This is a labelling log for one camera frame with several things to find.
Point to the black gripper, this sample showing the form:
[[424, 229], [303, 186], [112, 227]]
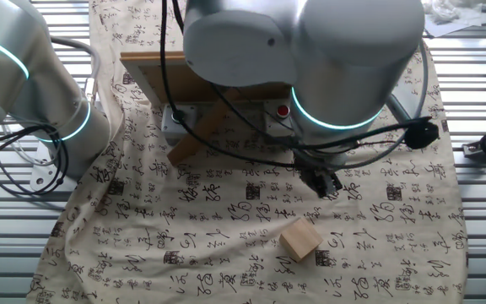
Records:
[[316, 172]]

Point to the light wooden block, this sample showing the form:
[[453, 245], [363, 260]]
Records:
[[300, 240]]

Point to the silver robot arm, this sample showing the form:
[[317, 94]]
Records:
[[344, 50]]

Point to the grey push-button box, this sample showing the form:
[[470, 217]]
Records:
[[171, 126]]

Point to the beige calligraphy print cloth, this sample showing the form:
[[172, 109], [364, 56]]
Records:
[[226, 262]]

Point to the crumpled white tissue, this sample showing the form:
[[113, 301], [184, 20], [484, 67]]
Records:
[[441, 10]]

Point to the white paper sheet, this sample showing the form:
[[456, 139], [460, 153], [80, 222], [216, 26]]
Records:
[[471, 21]]

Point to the silver base mounting plate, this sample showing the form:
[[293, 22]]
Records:
[[42, 175]]

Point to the wooden picture frame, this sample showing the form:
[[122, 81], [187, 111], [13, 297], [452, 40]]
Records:
[[175, 80]]

